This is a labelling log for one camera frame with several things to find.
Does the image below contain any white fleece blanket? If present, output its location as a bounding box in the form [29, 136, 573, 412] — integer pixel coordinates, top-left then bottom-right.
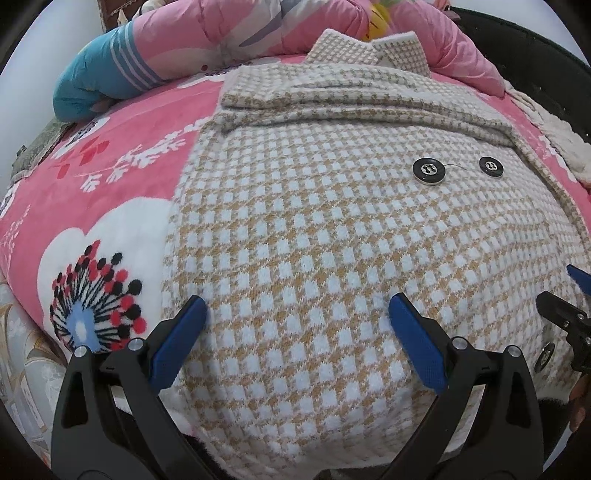
[505, 88, 591, 188]

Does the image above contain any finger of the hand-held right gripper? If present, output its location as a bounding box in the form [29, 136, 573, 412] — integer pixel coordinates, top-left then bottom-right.
[566, 264, 591, 296]
[536, 291, 591, 335]

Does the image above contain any person's right hand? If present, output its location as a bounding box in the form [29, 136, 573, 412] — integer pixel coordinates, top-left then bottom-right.
[569, 381, 591, 432]

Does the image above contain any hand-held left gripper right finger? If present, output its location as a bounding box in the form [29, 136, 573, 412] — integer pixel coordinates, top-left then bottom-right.
[388, 292, 546, 480]

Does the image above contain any beige white houndstooth knit coat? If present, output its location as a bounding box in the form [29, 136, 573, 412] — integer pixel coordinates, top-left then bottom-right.
[159, 28, 591, 480]

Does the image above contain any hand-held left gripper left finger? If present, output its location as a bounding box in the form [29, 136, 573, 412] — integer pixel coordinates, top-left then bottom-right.
[50, 295, 208, 480]

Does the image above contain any brown wooden door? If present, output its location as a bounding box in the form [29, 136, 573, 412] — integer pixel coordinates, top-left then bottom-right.
[102, 0, 139, 28]

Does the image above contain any pink floral bed sheet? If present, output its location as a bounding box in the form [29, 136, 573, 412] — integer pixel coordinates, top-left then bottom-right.
[0, 53, 591, 361]

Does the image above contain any pink and blue quilt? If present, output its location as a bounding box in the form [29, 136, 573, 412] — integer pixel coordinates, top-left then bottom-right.
[52, 0, 509, 123]

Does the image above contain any grey patterned cloth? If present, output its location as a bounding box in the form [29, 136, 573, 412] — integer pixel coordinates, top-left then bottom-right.
[10, 121, 70, 183]

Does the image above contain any black upholstered headboard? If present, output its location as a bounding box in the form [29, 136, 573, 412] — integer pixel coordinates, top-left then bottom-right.
[445, 7, 591, 134]

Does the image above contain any grey floral mattress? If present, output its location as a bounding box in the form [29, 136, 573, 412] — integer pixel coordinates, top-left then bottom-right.
[0, 281, 116, 480]

